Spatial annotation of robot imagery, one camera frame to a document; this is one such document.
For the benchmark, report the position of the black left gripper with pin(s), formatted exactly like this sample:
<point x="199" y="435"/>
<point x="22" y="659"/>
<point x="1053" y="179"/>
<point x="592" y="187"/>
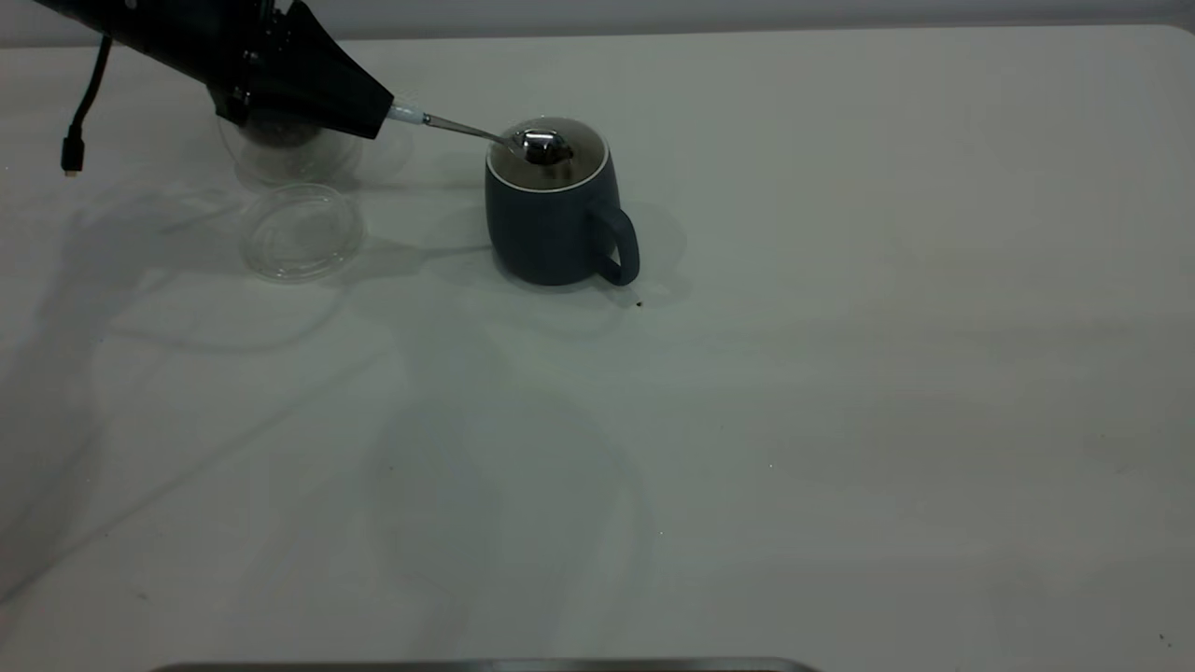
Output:
<point x="252" y="75"/>

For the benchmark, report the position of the dark grey ceramic mug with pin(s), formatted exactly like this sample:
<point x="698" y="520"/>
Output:
<point x="532" y="233"/>

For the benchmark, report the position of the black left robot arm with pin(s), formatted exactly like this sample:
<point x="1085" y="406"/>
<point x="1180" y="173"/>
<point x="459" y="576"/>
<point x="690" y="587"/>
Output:
<point x="159" y="33"/>

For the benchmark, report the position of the clear plastic lid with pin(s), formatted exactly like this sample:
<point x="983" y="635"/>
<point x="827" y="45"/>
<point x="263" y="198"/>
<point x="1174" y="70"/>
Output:
<point x="303" y="233"/>

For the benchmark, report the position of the clear double-walled glass jar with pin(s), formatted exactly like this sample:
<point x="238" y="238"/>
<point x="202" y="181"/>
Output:
<point x="299" y="168"/>

